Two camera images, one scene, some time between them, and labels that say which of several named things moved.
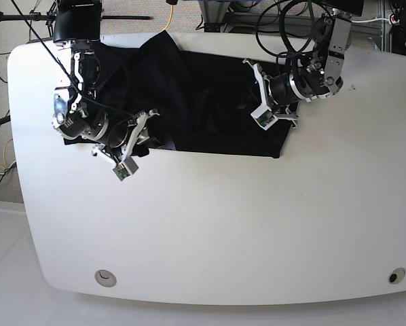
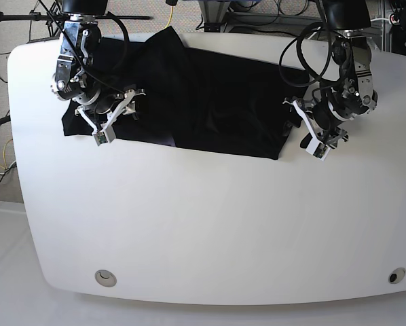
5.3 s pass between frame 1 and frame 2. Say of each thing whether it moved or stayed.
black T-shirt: stayed
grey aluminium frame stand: stayed
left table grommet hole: stayed
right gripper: moved
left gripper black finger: moved
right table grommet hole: stayed
